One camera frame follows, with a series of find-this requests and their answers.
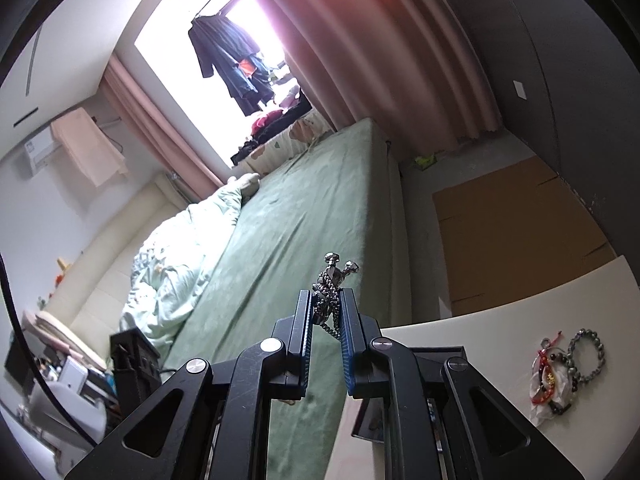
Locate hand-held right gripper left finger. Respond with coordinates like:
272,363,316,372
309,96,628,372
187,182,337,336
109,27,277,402
64,289,316,480

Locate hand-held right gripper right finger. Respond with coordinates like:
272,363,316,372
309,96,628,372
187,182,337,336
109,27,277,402
338,288,587,480

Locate silver ball chain necklace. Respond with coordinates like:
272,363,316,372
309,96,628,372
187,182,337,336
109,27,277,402
311,252,361,345

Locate black jewelry box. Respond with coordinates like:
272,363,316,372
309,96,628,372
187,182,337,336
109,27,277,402
352,344,471,480

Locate green bed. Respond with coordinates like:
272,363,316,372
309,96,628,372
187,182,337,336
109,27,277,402
161,118,404,480

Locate light green quilt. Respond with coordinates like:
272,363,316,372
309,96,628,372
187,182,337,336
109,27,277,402
119,173,261,352

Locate black storage box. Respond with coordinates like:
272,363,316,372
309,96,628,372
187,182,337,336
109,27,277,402
109,329,163,401

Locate patterned pillow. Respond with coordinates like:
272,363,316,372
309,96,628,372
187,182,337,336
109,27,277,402
238,112,335,177

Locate flat brown cardboard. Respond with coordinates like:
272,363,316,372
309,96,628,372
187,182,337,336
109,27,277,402
432,155,617,318

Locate white plastic bag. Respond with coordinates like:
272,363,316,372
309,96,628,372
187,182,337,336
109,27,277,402
529,360,576,428

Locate pile of clothes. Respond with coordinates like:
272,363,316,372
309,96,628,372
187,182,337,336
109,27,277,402
231,86,314,166

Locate cream headboard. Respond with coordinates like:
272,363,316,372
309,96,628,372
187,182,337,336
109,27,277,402
46,174,183,361

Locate pink curtain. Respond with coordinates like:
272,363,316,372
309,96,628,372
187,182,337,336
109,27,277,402
101,55,226,204
234,0,506,163

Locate dark hanging clothes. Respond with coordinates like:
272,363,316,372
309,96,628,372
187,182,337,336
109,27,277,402
188,12,277,117

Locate pink cloth cover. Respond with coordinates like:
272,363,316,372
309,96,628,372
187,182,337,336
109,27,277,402
50,108,127,189

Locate white air conditioner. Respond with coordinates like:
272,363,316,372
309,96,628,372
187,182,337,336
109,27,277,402
24,128,67,177

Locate red cord bracelet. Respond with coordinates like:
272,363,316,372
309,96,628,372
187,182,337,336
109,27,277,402
531,331,565,406

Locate dark bead bracelet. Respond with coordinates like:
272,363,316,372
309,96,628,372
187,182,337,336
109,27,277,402
546,352,582,416

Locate grey bead bracelet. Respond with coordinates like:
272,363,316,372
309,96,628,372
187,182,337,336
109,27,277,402
566,328,605,391

